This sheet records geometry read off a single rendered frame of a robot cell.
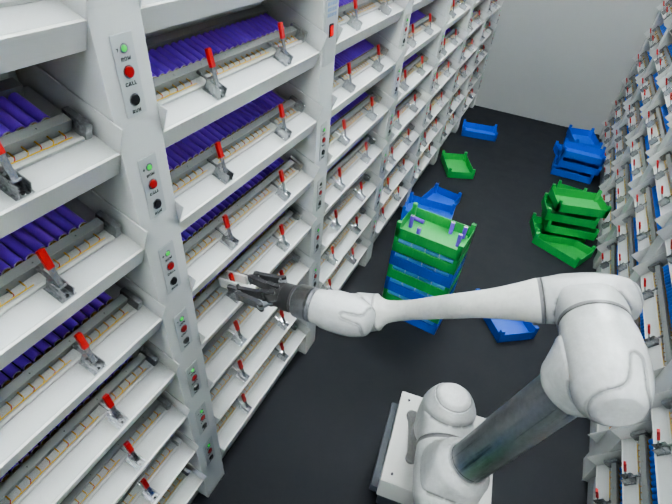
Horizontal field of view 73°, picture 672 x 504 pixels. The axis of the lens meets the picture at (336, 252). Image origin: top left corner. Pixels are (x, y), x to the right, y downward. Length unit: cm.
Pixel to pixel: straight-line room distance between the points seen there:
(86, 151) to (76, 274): 21
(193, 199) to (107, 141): 27
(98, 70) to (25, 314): 39
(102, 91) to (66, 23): 10
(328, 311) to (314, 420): 91
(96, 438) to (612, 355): 101
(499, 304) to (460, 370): 120
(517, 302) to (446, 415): 47
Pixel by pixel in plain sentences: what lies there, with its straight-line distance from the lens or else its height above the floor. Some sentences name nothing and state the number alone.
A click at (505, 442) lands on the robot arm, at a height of 78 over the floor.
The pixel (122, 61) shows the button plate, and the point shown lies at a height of 146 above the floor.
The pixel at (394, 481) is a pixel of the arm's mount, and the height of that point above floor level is 30.
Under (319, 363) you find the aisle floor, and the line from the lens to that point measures 210.
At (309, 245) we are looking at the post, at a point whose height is 64.
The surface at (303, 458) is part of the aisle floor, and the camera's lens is 187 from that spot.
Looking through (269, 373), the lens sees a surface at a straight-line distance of 188.
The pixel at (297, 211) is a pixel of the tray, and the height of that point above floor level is 78.
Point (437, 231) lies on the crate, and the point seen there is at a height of 48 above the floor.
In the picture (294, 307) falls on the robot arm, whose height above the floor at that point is 85.
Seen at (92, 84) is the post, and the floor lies 143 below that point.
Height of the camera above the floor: 169
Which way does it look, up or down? 40 degrees down
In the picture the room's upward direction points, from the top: 6 degrees clockwise
